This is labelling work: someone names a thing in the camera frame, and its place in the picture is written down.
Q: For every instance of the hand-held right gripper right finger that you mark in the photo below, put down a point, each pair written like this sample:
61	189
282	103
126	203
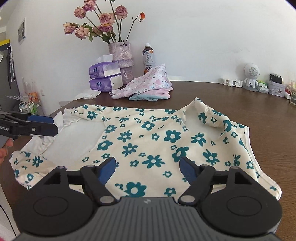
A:
188	169

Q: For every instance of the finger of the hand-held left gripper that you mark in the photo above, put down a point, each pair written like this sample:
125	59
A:
41	119
44	130

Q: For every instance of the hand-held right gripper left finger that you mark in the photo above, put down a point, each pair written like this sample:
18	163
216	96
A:
108	168

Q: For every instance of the cream teal floral garment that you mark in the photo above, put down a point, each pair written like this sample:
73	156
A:
150	139

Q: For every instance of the person's left hand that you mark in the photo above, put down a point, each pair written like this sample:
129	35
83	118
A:
2	154

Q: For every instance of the tall grey cabinet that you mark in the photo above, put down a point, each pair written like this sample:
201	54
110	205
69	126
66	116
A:
3	76

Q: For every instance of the crumpled white tissue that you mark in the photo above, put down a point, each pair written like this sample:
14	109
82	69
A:
89	93

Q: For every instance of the open purple tissue pack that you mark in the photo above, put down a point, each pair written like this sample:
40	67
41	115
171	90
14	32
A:
97	70

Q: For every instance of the pink and teal folded garment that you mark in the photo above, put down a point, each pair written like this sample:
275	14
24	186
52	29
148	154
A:
157	94

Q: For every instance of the yellow black box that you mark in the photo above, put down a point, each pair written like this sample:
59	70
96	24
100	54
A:
4	44

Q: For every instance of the pink floral garment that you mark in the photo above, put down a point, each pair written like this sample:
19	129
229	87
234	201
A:
150	81

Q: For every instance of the white clip row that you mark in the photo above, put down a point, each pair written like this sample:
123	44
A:
232	83

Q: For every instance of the pink glass vase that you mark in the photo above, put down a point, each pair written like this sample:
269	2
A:
121	53

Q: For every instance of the tea bottle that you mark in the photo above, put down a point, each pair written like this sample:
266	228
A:
149	60

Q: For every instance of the white robot speaker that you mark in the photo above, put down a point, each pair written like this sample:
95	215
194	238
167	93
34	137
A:
252	69

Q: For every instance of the dried rose bouquet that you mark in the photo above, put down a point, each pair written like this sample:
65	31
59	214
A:
105	18

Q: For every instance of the black charger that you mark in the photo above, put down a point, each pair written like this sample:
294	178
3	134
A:
276	78

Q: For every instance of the glass cup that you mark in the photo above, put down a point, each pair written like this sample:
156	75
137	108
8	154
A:
293	93

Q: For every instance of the wall notice sheet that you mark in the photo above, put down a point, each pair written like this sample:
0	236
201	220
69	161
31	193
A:
21	31

